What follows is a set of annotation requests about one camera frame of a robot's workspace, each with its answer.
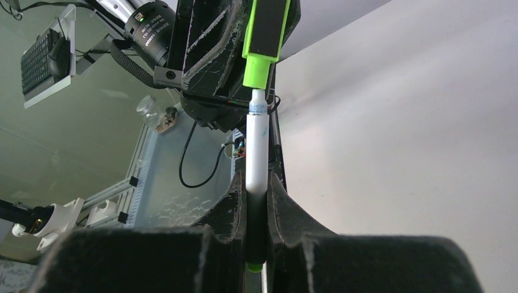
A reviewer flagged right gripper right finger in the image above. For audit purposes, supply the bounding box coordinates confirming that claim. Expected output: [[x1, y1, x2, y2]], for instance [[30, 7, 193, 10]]
[[267, 173, 483, 292]]

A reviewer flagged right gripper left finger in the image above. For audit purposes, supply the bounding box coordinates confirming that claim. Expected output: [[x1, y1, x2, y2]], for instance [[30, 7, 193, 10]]
[[28, 172, 246, 292]]

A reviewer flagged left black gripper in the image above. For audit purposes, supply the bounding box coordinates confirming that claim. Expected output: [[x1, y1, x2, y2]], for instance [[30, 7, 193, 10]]
[[166, 0, 301, 132]]

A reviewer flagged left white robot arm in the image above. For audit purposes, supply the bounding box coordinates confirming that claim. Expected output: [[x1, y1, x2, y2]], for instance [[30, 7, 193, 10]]
[[101, 1, 301, 132]]

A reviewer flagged left controller board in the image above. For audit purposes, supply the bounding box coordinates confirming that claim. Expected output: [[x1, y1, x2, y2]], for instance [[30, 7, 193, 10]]
[[232, 136, 246, 159]]

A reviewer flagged glass jar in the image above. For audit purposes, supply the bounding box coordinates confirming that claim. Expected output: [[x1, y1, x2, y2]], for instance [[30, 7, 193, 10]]
[[136, 95, 178, 133]]

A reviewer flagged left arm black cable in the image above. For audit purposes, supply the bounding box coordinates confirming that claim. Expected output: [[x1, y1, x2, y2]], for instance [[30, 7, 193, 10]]
[[178, 121, 236, 189]]

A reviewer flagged aluminium frame rail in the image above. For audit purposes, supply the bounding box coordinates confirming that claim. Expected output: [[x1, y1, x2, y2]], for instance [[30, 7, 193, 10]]
[[87, 120, 241, 228]]

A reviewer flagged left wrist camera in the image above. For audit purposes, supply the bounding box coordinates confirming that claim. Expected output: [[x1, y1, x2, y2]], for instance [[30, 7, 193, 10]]
[[20, 4, 76, 109]]

